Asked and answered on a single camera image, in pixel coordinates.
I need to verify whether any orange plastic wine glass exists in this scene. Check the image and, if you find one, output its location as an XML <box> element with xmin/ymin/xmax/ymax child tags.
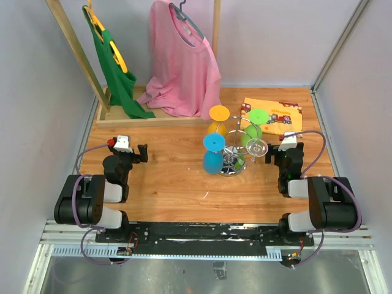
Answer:
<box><xmin>207</xmin><ymin>105</ymin><xmax>230</xmax><ymax>137</ymax></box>

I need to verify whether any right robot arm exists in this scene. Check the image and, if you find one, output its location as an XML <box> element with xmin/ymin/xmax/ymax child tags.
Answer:
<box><xmin>265</xmin><ymin>143</ymin><xmax>362</xmax><ymax>245</ymax></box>

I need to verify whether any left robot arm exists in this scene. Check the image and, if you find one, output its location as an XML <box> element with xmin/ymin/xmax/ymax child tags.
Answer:
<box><xmin>54</xmin><ymin>138</ymin><xmax>148</xmax><ymax>243</ymax></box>

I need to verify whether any clear wine glass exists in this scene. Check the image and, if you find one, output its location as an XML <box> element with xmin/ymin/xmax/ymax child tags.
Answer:
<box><xmin>246</xmin><ymin>138</ymin><xmax>269</xmax><ymax>163</ymax></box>

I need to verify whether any chrome wine glass rack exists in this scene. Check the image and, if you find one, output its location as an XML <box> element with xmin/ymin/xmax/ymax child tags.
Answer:
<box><xmin>219</xmin><ymin>115</ymin><xmax>251</xmax><ymax>177</ymax></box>

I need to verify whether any green plastic wine glass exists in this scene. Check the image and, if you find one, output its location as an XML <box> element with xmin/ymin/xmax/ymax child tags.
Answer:
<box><xmin>241</xmin><ymin>108</ymin><xmax>269</xmax><ymax>147</ymax></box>

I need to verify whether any wooden clothes rack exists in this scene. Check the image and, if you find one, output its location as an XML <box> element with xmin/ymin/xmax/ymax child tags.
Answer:
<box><xmin>47</xmin><ymin>1</ymin><xmax>209</xmax><ymax>129</ymax></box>

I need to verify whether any blue plastic wine glass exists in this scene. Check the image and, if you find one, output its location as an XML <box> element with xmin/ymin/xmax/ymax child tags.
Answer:
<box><xmin>203</xmin><ymin>133</ymin><xmax>225</xmax><ymax>175</ymax></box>

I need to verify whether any yellow printed folded cloth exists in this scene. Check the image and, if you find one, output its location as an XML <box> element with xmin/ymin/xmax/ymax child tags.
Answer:
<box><xmin>241</xmin><ymin>97</ymin><xmax>303</xmax><ymax>135</ymax></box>

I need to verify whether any green vest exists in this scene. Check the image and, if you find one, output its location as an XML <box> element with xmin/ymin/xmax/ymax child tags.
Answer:
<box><xmin>82</xmin><ymin>6</ymin><xmax>155</xmax><ymax>119</ymax></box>

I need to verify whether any pink t-shirt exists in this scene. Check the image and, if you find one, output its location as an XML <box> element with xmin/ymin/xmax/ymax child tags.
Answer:
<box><xmin>138</xmin><ymin>1</ymin><xmax>221</xmax><ymax>120</ymax></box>

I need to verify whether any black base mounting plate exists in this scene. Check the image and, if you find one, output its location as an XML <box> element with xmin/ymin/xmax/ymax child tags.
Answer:
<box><xmin>103</xmin><ymin>222</ymin><xmax>314</xmax><ymax>256</ymax></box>

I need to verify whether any yellow clothes hanger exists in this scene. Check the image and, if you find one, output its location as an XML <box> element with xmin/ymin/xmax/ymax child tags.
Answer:
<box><xmin>85</xmin><ymin>0</ymin><xmax>128</xmax><ymax>74</ymax></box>

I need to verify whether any grey clothes hanger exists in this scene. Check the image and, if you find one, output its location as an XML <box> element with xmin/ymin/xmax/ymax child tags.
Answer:
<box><xmin>168</xmin><ymin>1</ymin><xmax>205</xmax><ymax>50</ymax></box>

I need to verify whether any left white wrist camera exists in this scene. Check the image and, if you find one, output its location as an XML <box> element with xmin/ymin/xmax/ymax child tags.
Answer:
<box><xmin>113</xmin><ymin>135</ymin><xmax>133</xmax><ymax>153</ymax></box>

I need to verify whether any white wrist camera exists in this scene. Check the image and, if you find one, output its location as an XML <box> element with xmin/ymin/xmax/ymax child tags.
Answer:
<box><xmin>278</xmin><ymin>132</ymin><xmax>298</xmax><ymax>151</ymax></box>
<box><xmin>113</xmin><ymin>135</ymin><xmax>133</xmax><ymax>153</ymax></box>

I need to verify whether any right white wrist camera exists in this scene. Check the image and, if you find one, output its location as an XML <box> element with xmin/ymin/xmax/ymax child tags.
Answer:
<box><xmin>278</xmin><ymin>132</ymin><xmax>298</xmax><ymax>151</ymax></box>

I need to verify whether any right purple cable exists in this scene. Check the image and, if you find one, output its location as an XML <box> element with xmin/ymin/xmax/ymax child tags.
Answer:
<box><xmin>283</xmin><ymin>130</ymin><xmax>363</xmax><ymax>270</ymax></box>

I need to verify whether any aluminium frame rail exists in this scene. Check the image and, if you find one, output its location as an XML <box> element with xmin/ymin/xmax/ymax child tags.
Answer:
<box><xmin>23</xmin><ymin>220</ymin><xmax>388</xmax><ymax>293</ymax></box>

